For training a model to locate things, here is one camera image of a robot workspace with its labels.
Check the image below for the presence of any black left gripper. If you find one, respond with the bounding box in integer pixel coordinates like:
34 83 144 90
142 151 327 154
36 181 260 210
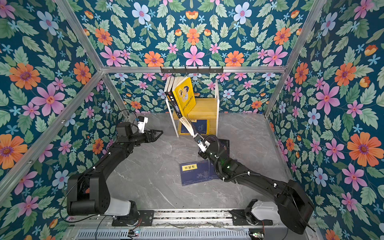
126 129 162 147

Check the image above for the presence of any purple portrait book top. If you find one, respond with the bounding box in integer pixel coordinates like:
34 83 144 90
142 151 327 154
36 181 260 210
179 117 196 137

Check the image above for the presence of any navy book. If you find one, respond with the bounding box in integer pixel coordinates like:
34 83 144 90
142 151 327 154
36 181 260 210
209 162 220 180
179 120 209 135
180 160 213 186

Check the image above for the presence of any black wolf cover book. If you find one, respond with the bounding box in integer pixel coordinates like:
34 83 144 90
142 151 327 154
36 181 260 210
169 77 183 119

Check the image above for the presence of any yellow cartoon book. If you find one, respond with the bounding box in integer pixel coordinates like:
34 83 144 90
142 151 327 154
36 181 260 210
172 76 196 118

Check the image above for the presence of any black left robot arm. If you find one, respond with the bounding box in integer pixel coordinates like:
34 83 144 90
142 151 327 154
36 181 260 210
67 122 164 219

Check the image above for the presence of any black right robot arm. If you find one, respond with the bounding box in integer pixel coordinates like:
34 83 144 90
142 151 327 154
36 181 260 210
193 134 315 235

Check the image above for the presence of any purple book underneath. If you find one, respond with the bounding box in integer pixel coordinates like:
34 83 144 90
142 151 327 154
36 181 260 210
219 139 230 158

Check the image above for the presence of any black book standing on shelf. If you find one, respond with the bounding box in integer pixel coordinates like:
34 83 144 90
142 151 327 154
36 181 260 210
164 76 174 102

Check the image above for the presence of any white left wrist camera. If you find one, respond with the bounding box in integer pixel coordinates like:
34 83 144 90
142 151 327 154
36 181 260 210
137 116 149 134

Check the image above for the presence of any wooden white frame shelf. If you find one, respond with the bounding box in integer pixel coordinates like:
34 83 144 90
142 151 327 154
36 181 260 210
166 81 220 137

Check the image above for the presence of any black wall hook rail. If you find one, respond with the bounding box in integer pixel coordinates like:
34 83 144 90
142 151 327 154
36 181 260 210
160 67 224 75

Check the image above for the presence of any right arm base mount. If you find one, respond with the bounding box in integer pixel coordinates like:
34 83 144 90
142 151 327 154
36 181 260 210
229 210 273 227

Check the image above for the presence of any aluminium front rail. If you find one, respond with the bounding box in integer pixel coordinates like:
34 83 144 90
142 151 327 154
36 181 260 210
70 208 319 229

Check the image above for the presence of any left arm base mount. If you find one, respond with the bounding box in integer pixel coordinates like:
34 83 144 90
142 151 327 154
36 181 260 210
112 210 155 227

